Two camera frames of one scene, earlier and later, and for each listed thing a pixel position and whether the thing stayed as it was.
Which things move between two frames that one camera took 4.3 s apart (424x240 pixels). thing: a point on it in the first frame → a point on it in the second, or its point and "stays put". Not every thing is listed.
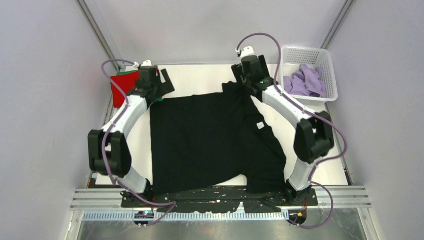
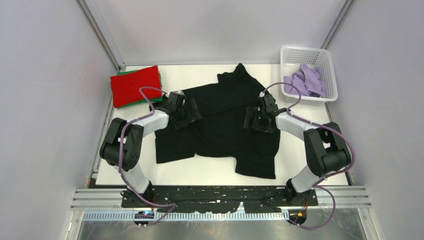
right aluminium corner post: x=337 y=24 stays put
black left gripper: x=167 y=87 → x=188 y=120
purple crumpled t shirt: x=305 y=81 stays put
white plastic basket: x=307 y=74 stays put
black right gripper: x=238 y=71 → x=250 y=114
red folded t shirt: x=127 y=82 stays put
